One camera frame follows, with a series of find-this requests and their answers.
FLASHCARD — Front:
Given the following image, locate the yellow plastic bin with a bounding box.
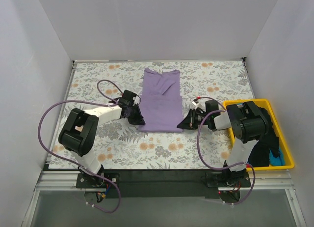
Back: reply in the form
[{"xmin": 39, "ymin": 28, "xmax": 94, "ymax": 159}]
[{"xmin": 223, "ymin": 99, "xmax": 294, "ymax": 171}]

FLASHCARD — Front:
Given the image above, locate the black t shirt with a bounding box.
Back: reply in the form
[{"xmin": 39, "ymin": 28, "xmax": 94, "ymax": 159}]
[{"xmin": 248, "ymin": 108, "xmax": 280, "ymax": 167}]

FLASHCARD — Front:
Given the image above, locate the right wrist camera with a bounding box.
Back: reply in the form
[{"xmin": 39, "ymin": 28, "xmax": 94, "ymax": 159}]
[{"xmin": 191, "ymin": 97, "xmax": 201, "ymax": 108}]

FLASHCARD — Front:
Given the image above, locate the purple t shirt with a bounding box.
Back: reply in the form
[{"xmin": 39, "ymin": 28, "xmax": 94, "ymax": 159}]
[{"xmin": 138, "ymin": 68, "xmax": 183, "ymax": 133}]

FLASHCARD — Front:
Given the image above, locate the teal t shirt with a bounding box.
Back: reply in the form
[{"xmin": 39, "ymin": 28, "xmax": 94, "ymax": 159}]
[{"xmin": 269, "ymin": 148, "xmax": 286, "ymax": 167}]

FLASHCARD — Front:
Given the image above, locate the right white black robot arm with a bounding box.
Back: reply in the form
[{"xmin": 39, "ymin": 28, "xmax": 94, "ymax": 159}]
[{"xmin": 177, "ymin": 96, "xmax": 270, "ymax": 187}]

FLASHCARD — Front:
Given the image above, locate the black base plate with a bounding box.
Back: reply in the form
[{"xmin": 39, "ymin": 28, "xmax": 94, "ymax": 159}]
[{"xmin": 73, "ymin": 170, "xmax": 251, "ymax": 199}]

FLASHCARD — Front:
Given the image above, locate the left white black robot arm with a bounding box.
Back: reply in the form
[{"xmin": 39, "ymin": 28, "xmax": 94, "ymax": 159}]
[{"xmin": 58, "ymin": 90, "xmax": 145, "ymax": 188}]

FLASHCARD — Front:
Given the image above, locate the aluminium frame rail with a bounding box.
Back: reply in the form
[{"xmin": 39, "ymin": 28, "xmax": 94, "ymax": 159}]
[{"xmin": 21, "ymin": 61, "xmax": 77, "ymax": 227}]

